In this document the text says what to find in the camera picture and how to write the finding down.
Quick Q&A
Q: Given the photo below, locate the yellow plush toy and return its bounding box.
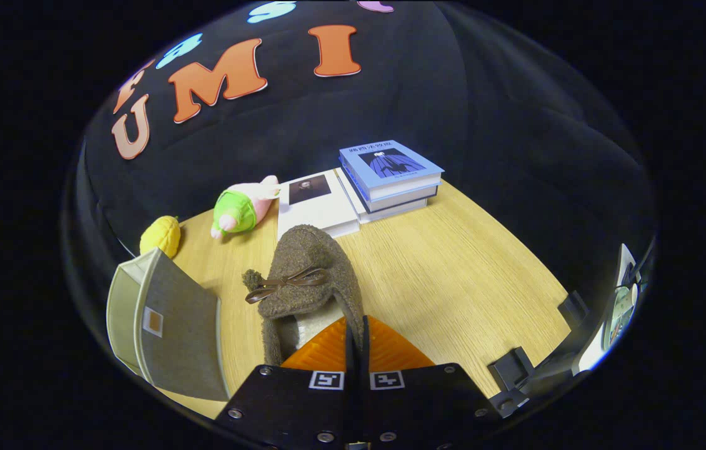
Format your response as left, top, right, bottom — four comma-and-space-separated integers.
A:
139, 215, 182, 259

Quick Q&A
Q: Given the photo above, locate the white book with portrait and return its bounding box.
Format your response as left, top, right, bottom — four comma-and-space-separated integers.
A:
276, 169, 362, 242

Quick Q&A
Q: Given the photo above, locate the brown furry shoe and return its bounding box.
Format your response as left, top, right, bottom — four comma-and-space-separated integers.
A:
241, 224, 367, 367

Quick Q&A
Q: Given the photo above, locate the black backdrop cloth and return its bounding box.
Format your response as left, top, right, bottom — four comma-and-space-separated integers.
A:
59, 0, 661, 382

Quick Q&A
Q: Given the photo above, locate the blue cover book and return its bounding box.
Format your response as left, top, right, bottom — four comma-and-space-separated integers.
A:
338, 139, 445, 203

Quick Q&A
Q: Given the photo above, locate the black table clamp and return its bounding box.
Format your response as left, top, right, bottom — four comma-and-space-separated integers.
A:
557, 290, 590, 328
487, 346, 539, 419

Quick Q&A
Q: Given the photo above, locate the green and pink plush toy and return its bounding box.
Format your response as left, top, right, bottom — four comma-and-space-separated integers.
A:
210, 174, 282, 241

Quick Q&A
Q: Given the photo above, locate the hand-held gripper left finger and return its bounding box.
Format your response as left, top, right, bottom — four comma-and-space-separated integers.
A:
214, 316, 360, 449

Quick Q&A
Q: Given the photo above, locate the beige fabric storage box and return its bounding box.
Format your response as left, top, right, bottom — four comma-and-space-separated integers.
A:
106, 246, 231, 403

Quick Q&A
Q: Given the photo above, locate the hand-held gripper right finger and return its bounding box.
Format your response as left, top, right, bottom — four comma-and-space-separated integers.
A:
359, 315, 504, 450

